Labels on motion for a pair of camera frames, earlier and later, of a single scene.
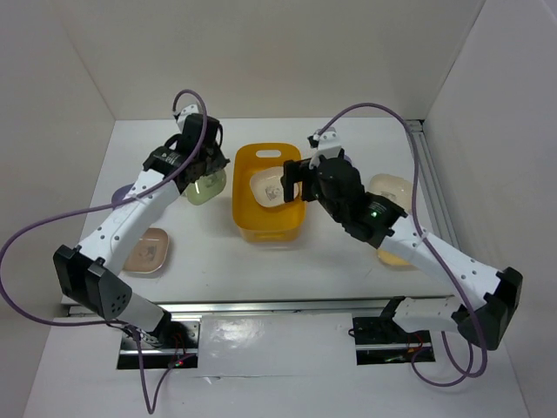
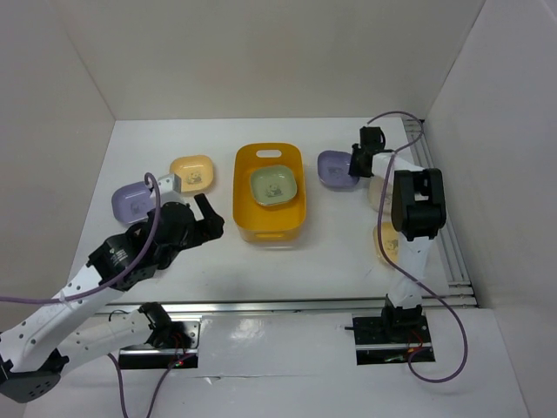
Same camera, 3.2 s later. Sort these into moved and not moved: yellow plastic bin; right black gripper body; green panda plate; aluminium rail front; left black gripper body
Moved: left black gripper body; right black gripper body; green panda plate
Not moved: yellow plastic bin; aluminium rail front
